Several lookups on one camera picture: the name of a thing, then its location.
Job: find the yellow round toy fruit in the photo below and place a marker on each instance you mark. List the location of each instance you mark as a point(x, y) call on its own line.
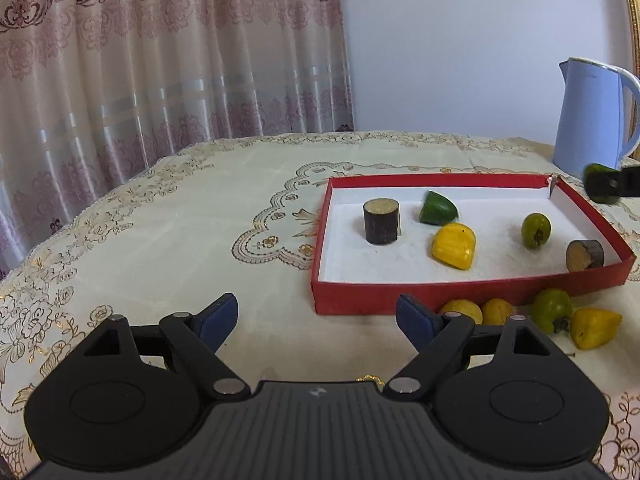
point(496, 311)
point(465, 308)

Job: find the gold wall moulding strip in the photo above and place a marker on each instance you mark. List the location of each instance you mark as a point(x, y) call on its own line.
point(632, 15)

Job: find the pink patterned curtain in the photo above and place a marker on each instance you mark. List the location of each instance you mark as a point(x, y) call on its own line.
point(150, 85)

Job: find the small dark wood cylinder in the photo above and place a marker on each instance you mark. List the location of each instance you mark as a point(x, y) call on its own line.
point(585, 256)

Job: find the green round toy fruit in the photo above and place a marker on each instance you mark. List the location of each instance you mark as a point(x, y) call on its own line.
point(551, 307)
point(536, 230)

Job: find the red shallow cardboard box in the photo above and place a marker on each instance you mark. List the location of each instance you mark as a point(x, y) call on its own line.
point(370, 301)

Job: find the green toy cucumber half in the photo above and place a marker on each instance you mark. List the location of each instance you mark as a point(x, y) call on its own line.
point(596, 168)

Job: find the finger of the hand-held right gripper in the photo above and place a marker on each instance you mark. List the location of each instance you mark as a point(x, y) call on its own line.
point(627, 182)

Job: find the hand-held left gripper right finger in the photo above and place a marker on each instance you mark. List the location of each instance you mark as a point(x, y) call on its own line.
point(417, 321)

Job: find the yellow toy bell pepper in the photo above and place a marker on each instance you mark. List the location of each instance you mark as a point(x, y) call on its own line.
point(453, 246)
point(595, 328)

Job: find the large dark wood cylinder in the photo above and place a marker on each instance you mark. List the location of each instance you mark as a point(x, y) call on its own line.
point(381, 222)

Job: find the light blue electric kettle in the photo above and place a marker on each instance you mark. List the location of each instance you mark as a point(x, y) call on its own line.
point(587, 120)

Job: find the dark green pepper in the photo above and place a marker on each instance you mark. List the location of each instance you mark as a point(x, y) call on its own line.
point(438, 208)

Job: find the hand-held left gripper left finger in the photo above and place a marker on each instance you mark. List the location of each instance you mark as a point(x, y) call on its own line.
point(217, 320)

